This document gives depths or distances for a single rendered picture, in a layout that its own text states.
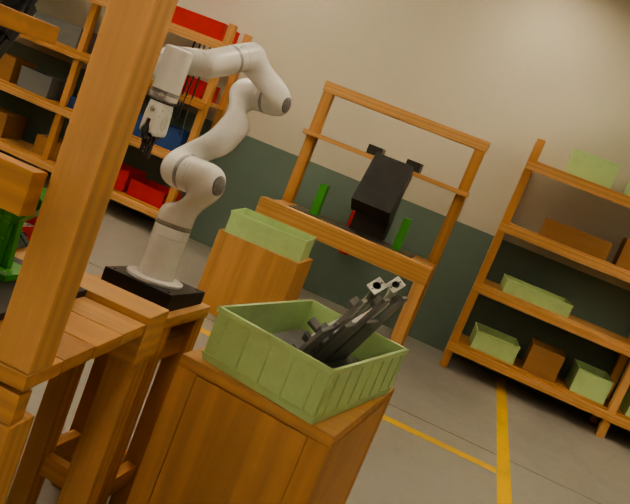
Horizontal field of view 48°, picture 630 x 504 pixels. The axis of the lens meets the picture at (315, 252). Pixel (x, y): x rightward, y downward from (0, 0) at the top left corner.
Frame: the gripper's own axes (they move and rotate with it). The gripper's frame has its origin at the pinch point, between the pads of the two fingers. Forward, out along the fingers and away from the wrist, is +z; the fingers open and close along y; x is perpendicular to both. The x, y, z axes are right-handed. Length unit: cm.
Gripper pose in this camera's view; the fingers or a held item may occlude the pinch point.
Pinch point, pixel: (145, 150)
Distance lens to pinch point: 220.0
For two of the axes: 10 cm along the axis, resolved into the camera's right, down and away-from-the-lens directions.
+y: 1.9, -0.9, 9.8
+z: -3.6, 9.2, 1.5
